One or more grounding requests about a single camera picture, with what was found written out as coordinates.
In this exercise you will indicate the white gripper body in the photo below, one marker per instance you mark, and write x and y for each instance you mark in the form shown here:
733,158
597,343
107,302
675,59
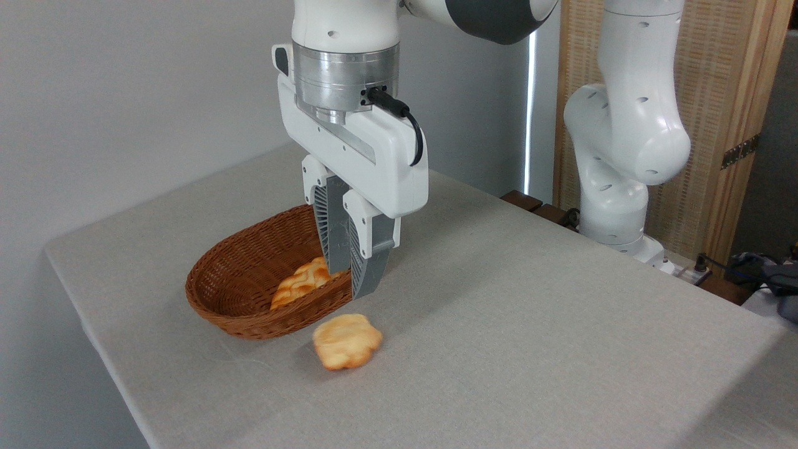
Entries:
393,168

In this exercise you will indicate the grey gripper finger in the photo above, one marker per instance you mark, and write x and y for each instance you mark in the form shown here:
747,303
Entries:
333,231
371,262

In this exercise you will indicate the round golden bread bun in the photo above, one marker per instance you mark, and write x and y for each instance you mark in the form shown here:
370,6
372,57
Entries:
346,343

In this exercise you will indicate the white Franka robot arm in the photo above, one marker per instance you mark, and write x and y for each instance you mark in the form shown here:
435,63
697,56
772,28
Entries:
343,25

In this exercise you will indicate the braided golden bread loaf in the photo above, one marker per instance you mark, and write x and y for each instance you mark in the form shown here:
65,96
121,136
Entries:
299,284

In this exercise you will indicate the brown wicker oval basket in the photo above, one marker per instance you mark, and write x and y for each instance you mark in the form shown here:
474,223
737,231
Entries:
243,274

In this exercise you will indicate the beige tablecloth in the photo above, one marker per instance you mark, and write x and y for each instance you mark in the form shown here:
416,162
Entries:
499,343

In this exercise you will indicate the metal screen hinge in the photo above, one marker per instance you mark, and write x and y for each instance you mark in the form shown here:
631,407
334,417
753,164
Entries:
740,151

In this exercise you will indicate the dark grey cloth bag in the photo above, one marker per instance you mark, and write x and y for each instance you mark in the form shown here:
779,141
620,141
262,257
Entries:
782,277

